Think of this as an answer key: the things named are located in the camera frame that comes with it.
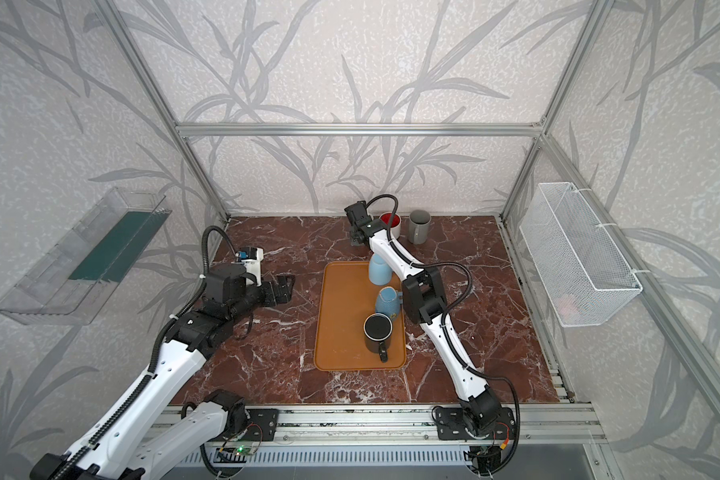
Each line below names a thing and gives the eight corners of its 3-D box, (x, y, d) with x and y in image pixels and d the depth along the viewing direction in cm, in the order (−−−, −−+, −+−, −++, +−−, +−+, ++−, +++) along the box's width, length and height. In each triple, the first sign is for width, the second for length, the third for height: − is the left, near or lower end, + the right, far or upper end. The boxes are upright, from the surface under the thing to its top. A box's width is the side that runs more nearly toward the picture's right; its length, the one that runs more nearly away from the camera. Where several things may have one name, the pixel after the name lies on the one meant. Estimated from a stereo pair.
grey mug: (409, 248, 111) (411, 230, 103) (407, 228, 117) (409, 209, 109) (429, 248, 111) (433, 230, 103) (426, 228, 117) (430, 209, 109)
